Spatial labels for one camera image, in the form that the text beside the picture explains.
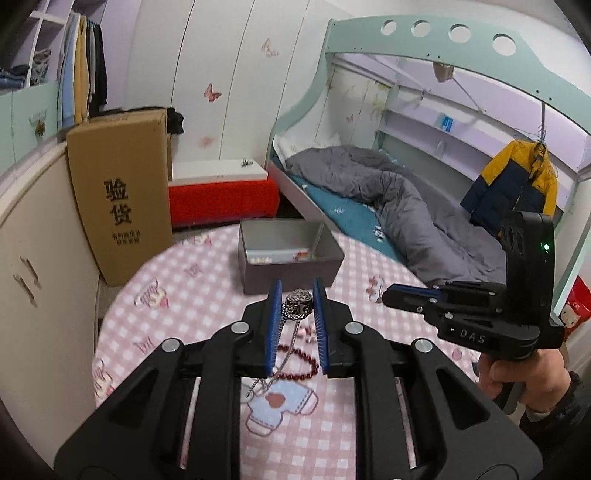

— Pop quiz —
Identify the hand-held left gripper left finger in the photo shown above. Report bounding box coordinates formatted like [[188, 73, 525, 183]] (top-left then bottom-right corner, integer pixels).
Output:
[[53, 279, 283, 480]]

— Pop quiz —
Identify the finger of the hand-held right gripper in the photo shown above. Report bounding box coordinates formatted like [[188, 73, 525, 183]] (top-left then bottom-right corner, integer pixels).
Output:
[[392, 283, 451, 295], [382, 286, 445, 316]]

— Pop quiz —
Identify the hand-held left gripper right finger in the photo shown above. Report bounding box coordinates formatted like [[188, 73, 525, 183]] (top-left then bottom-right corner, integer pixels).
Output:
[[313, 277, 543, 480]]

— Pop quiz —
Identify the silver heart pendant necklace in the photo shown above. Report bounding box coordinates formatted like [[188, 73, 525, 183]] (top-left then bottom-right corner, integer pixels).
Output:
[[248, 290, 315, 398]]

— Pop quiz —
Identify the grey metal box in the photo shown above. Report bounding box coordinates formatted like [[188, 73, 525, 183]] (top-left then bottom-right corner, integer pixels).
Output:
[[237, 220, 346, 295]]

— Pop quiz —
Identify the person's right forearm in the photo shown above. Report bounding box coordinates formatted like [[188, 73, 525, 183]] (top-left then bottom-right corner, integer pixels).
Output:
[[519, 369, 591, 446]]

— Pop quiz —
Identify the person's right hand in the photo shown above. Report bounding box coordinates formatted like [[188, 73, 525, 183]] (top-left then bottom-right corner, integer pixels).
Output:
[[477, 348, 572, 412]]

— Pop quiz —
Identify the red printed bag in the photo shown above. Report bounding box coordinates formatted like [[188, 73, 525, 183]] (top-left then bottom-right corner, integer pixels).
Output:
[[560, 276, 591, 343]]

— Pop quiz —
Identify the grey duvet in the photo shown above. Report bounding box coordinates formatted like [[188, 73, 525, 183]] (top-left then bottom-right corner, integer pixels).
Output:
[[283, 146, 509, 287]]

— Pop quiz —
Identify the pink checked tablecloth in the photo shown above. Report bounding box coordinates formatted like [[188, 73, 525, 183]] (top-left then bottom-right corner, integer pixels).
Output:
[[91, 225, 485, 480]]

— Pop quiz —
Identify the teal bed sheet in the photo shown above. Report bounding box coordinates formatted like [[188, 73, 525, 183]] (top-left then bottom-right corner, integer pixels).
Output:
[[291, 174, 407, 264]]

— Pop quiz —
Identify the yellow and navy jacket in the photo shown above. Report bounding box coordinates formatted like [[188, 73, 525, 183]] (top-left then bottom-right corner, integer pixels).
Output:
[[460, 139, 560, 237]]

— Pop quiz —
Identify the red cloth covered chest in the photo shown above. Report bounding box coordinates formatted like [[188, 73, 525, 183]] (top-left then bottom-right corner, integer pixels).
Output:
[[168, 159, 280, 228]]

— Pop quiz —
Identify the white pillow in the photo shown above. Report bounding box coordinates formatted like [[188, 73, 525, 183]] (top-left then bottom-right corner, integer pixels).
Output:
[[273, 133, 343, 163]]

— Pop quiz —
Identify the brown cardboard box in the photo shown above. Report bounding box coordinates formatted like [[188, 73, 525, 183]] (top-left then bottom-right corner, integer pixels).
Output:
[[66, 108, 175, 288]]

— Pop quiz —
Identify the cream cabinet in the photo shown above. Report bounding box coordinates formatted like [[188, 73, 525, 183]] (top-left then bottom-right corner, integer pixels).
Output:
[[0, 141, 102, 416]]

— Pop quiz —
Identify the row of hanging clothes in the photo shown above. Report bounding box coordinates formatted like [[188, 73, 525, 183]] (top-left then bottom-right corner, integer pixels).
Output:
[[57, 11, 108, 131]]

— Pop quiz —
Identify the folded clothes pile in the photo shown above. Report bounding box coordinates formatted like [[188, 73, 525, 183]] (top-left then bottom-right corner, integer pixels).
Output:
[[0, 48, 52, 89]]

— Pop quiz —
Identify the dark red bead bracelet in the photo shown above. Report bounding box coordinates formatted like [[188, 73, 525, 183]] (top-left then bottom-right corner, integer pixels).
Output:
[[274, 343, 321, 382]]

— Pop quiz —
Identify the teal bunk bed frame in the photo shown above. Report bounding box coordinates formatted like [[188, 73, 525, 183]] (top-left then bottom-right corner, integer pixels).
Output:
[[265, 14, 591, 324]]

